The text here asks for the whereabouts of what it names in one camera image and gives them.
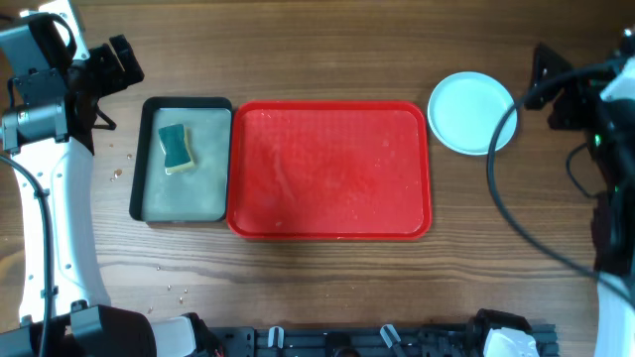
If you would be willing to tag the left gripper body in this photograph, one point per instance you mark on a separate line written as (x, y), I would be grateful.
(102, 74)

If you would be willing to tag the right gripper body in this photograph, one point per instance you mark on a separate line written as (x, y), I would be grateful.
(581, 100)

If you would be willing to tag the green yellow sponge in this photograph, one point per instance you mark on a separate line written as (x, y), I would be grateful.
(175, 144)

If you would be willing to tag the light green plate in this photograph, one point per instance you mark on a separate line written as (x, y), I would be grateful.
(464, 110)

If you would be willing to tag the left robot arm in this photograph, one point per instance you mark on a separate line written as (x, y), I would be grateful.
(47, 141)

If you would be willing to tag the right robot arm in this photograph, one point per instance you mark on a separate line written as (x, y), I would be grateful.
(601, 106)

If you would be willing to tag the red plastic tray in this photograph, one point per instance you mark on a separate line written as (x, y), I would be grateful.
(340, 170)

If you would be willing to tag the black water basin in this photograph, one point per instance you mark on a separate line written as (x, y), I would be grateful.
(199, 192)

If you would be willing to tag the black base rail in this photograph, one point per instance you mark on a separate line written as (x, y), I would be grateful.
(488, 333)

